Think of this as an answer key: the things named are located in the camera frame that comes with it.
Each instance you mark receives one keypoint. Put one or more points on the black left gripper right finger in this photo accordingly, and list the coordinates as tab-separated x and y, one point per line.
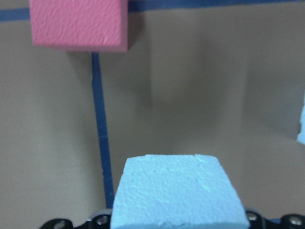
288	221

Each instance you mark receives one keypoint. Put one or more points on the pink foam block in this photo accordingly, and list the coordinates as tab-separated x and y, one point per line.
80	25

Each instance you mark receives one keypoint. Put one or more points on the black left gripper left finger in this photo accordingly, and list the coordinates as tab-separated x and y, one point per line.
98	220

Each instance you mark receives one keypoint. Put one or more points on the light blue foam block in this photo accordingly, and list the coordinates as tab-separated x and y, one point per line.
176	192
301	135

